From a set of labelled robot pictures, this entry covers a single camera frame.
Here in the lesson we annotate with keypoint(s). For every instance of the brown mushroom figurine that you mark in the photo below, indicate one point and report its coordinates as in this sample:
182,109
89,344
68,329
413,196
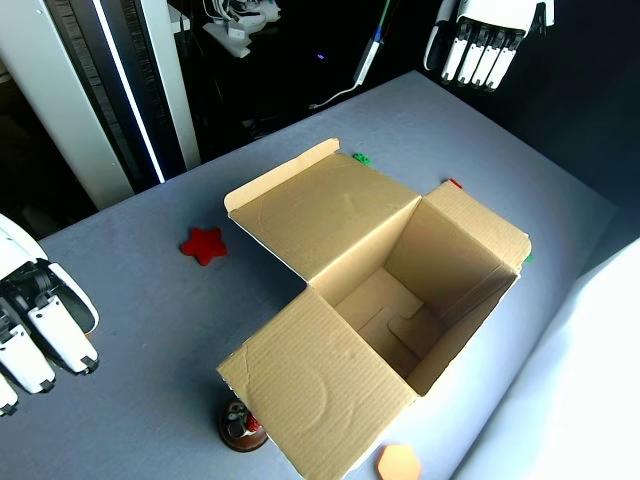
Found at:
240,430

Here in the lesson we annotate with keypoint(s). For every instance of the cardboard box with flaps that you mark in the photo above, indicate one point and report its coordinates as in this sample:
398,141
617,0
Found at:
320,215

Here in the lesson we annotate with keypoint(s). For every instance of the grey table cloth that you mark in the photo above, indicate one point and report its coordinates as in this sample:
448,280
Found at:
150,325

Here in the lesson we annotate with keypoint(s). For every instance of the red star block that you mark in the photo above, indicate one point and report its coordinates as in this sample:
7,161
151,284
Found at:
202,246

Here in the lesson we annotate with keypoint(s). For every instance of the white cabinet with light strip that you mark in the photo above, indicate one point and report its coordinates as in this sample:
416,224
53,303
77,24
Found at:
50,100

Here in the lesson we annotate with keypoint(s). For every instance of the white printed parts stand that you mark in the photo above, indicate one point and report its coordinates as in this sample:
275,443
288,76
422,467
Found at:
230,37

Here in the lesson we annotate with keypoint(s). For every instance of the yellow-orange hexagonal block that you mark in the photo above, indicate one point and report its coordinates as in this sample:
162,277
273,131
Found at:
397,462

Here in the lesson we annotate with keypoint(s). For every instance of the small red toy brick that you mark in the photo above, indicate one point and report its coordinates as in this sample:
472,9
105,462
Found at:
455,183

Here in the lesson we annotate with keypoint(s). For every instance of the white backdrop sheet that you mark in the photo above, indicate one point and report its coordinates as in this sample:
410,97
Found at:
575,375

